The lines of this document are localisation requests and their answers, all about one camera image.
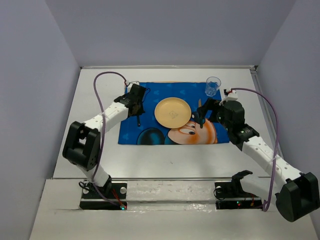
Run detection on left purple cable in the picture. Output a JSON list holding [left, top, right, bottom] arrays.
[[91, 71, 130, 208]]

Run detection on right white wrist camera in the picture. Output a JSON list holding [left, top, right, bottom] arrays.
[[219, 88, 238, 106]]

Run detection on clear plastic cup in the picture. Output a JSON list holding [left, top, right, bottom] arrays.
[[205, 76, 221, 97]]

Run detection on metal table edge rail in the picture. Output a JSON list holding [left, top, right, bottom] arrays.
[[80, 65, 256, 70]]

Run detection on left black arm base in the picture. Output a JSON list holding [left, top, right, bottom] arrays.
[[78, 180, 128, 211]]

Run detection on tan round plate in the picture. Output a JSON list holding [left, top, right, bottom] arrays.
[[154, 97, 192, 129]]

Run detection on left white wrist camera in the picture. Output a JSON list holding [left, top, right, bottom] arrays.
[[125, 81, 140, 87]]

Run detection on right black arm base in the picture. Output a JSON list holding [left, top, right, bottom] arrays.
[[213, 170, 263, 210]]

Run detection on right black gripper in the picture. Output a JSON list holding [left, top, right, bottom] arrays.
[[197, 96, 232, 131]]

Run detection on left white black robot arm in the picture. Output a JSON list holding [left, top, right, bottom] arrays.
[[62, 83, 147, 198]]

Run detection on blue cartoon placemat cloth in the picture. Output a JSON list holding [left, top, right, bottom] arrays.
[[118, 82, 229, 145]]

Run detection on gold fork dark handle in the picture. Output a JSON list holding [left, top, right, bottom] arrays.
[[136, 115, 141, 127]]

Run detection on gold knife dark handle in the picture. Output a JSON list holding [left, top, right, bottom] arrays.
[[197, 98, 205, 130]]

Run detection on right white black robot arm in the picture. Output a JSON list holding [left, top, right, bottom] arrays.
[[197, 98, 320, 222]]

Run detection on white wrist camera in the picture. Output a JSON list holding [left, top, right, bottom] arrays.
[[125, 81, 140, 87], [219, 88, 238, 106]]

